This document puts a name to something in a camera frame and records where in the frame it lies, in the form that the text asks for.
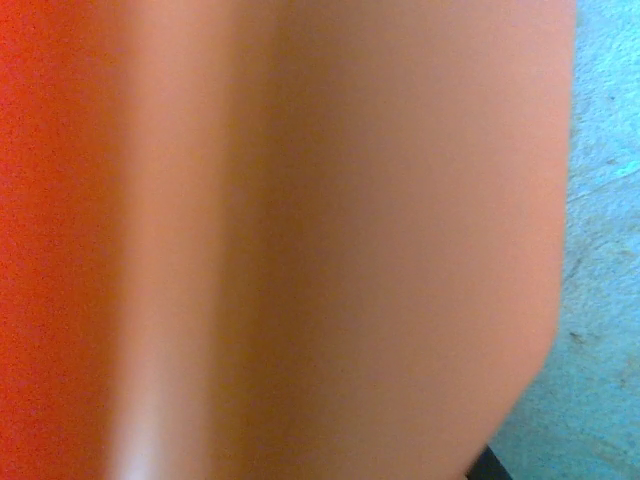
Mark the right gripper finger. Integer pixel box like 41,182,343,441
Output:
464,443,511,480

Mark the orange wrapping paper sheet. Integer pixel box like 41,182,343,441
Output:
0,0,579,480

